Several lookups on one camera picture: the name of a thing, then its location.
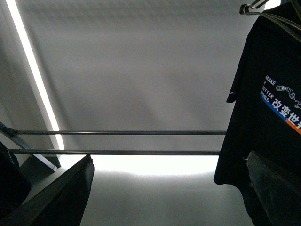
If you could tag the upper grey rack rod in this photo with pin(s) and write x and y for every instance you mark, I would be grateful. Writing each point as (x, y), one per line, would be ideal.
(124, 132)

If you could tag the grey drying rack frame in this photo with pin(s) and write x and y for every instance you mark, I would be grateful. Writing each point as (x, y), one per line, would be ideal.
(28, 146)

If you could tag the silver metal clothes hanger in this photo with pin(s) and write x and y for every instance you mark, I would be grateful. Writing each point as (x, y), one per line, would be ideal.
(278, 20)

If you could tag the black printed t-shirt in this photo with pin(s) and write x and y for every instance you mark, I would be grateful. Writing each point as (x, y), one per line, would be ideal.
(266, 118)

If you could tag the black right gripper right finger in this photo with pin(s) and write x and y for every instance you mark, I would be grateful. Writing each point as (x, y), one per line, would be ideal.
(278, 190)

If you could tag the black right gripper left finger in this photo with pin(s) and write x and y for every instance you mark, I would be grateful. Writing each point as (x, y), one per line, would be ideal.
(61, 203)

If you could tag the white ceiling light strip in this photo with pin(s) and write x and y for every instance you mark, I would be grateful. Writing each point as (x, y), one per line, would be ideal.
(35, 75)

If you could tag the dark cloth at left edge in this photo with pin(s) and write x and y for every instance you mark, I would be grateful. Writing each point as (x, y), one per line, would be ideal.
(14, 186)

